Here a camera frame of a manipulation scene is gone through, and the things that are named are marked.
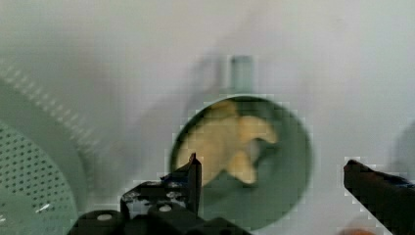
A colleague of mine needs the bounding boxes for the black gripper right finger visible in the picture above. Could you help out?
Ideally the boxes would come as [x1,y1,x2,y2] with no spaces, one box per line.
[344,160,415,235]

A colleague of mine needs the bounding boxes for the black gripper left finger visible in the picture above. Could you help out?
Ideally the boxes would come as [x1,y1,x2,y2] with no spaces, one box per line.
[161,153,202,213]

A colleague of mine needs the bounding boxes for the yellow banana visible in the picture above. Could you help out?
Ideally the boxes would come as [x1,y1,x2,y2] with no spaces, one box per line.
[174,100,278,186]

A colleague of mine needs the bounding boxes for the green mug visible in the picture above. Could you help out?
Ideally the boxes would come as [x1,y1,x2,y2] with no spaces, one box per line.
[170,55,313,230]

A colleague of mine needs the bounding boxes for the green perforated colander basket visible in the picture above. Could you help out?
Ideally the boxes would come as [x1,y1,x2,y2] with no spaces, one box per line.
[0,58,87,235]

